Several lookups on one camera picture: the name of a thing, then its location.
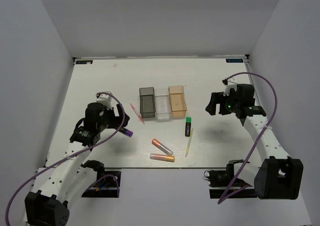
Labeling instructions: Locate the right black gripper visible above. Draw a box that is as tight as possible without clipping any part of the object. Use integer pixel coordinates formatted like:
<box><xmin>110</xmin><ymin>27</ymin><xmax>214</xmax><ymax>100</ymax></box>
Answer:
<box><xmin>205</xmin><ymin>90</ymin><xmax>241</xmax><ymax>115</ymax></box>

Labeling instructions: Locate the purple capped black marker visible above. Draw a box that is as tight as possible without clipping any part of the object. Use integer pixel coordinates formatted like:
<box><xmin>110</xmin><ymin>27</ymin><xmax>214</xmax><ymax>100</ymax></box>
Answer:
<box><xmin>119</xmin><ymin>128</ymin><xmax>133</xmax><ymax>137</ymax></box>

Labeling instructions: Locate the pink thin pen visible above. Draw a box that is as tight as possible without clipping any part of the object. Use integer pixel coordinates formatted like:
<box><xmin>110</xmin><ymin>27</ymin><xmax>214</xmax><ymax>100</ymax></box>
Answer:
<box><xmin>130</xmin><ymin>103</ymin><xmax>145</xmax><ymax>124</ymax></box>

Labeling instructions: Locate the green capped black marker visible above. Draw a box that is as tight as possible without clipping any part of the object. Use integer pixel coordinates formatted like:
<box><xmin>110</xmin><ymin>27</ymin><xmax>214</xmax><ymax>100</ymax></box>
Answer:
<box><xmin>184</xmin><ymin>117</ymin><xmax>192</xmax><ymax>137</ymax></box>

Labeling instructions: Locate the orange capped clear tube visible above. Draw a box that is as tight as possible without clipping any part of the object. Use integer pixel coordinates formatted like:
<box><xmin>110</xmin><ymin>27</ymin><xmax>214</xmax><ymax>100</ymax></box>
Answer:
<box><xmin>151</xmin><ymin>138</ymin><xmax>173</xmax><ymax>155</ymax></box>
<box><xmin>149</xmin><ymin>153</ymin><xmax>175</xmax><ymax>162</ymax></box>

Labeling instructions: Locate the yellow thin pen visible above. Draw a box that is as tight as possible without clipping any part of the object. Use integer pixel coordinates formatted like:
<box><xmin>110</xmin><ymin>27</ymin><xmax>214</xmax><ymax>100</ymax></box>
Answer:
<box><xmin>184</xmin><ymin>128</ymin><xmax>194</xmax><ymax>157</ymax></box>

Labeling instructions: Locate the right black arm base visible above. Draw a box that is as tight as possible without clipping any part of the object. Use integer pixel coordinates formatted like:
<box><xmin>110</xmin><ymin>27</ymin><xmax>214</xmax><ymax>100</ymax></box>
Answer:
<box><xmin>203</xmin><ymin>160</ymin><xmax>257</xmax><ymax>199</ymax></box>

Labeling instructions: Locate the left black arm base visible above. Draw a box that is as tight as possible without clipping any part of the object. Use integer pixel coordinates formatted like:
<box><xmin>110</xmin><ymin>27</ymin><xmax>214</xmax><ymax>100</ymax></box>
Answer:
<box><xmin>82</xmin><ymin>171</ymin><xmax>122</xmax><ymax>198</ymax></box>

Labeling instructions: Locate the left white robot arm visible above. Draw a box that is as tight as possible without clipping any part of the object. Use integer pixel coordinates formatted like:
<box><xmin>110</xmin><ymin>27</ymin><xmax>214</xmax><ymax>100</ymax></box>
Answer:
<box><xmin>24</xmin><ymin>101</ymin><xmax>130</xmax><ymax>225</ymax></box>

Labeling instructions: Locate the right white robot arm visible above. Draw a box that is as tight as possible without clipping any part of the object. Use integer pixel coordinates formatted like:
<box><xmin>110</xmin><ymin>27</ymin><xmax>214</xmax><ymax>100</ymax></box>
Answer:
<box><xmin>204</xmin><ymin>84</ymin><xmax>304</xmax><ymax>200</ymax></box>

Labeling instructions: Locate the right blue corner label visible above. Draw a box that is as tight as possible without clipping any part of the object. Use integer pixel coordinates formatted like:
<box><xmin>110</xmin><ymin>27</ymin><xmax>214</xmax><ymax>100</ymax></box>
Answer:
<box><xmin>226</xmin><ymin>58</ymin><xmax>244</xmax><ymax>63</ymax></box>

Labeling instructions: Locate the blue corner label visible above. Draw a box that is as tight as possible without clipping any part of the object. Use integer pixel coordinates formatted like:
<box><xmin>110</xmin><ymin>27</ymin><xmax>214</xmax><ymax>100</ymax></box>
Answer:
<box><xmin>75</xmin><ymin>60</ymin><xmax>93</xmax><ymax>65</ymax></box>
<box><xmin>226</xmin><ymin>58</ymin><xmax>244</xmax><ymax>63</ymax></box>

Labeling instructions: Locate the dark grey translucent container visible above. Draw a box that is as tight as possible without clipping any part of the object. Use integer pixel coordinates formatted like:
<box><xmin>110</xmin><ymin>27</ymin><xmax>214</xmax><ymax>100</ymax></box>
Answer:
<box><xmin>139</xmin><ymin>87</ymin><xmax>156</xmax><ymax>120</ymax></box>

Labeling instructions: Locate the orange translucent container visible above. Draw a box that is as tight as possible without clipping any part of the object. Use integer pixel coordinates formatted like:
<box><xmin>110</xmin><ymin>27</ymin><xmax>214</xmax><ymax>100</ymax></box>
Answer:
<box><xmin>168</xmin><ymin>86</ymin><xmax>187</xmax><ymax>118</ymax></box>

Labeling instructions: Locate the clear plastic container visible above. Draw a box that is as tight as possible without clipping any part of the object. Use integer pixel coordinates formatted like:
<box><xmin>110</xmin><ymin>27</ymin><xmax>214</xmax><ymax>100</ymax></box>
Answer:
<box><xmin>154</xmin><ymin>88</ymin><xmax>171</xmax><ymax>121</ymax></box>

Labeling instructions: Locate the left blue corner label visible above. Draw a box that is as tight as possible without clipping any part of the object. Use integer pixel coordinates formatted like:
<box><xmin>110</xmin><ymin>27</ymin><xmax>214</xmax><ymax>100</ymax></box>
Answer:
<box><xmin>75</xmin><ymin>60</ymin><xmax>93</xmax><ymax>65</ymax></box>

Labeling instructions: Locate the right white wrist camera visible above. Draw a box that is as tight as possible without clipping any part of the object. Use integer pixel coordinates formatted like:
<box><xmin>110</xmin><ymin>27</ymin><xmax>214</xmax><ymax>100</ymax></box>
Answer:
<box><xmin>222</xmin><ymin>77</ymin><xmax>238</xmax><ymax>96</ymax></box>

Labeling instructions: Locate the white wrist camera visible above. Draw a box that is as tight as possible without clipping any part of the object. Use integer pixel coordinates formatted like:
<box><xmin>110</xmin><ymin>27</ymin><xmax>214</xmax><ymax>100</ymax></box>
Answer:
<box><xmin>222</xmin><ymin>77</ymin><xmax>238</xmax><ymax>96</ymax></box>
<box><xmin>96</xmin><ymin>91</ymin><xmax>113</xmax><ymax>110</ymax></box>

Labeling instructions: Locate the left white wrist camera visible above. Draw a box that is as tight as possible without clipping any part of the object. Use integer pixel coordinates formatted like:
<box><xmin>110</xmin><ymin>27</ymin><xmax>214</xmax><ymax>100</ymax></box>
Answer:
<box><xmin>96</xmin><ymin>91</ymin><xmax>113</xmax><ymax>110</ymax></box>

